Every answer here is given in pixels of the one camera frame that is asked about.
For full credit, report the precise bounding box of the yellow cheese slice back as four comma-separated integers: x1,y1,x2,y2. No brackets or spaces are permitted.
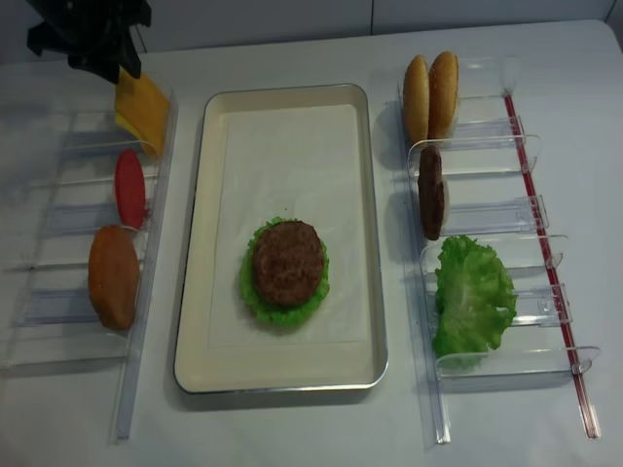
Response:
115,113,143,140

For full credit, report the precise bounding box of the brown bun top left rack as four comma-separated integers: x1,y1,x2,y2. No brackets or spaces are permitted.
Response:
88,226,140,331

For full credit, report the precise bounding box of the green lettuce leaf in rack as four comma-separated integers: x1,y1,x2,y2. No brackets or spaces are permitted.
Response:
432,235,517,358

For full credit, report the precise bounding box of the brown meat patty on tray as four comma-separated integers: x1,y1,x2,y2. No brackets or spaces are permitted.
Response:
251,220,326,307

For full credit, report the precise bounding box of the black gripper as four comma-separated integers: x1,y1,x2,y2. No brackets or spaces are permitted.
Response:
27,0,152,78

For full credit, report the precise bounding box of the tan bun half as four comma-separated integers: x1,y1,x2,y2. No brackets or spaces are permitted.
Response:
428,51,458,139
403,54,430,144

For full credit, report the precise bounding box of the tan bun half right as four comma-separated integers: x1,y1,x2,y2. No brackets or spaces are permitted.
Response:
428,51,458,139

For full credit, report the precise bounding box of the clear acrylic rack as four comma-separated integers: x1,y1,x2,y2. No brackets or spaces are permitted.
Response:
1,95,171,441
391,55,600,447

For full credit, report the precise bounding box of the tan bun half left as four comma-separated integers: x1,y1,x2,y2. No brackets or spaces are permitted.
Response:
403,54,430,144

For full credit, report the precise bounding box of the red tomato slice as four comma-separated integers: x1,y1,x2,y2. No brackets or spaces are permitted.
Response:
114,149,146,229

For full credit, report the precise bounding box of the clear acrylic left rack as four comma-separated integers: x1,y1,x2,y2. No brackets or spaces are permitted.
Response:
1,95,171,441

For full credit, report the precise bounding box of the white paper liner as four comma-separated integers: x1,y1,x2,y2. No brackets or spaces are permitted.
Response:
208,105,369,347

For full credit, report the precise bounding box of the clear acrylic right rack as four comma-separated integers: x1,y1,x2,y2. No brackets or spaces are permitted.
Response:
391,55,600,447

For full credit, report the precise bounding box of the cream metal tray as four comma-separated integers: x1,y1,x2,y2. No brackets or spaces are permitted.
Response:
174,84,388,394

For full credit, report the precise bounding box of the brown meat patty in rack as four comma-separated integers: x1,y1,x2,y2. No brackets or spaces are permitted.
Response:
418,146,446,240

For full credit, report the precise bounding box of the yellow cheese slice front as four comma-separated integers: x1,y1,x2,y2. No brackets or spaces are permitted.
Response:
115,68,170,159

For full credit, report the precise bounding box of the yellow cheese slice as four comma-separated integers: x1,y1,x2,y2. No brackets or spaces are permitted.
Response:
115,113,143,140
115,68,170,159

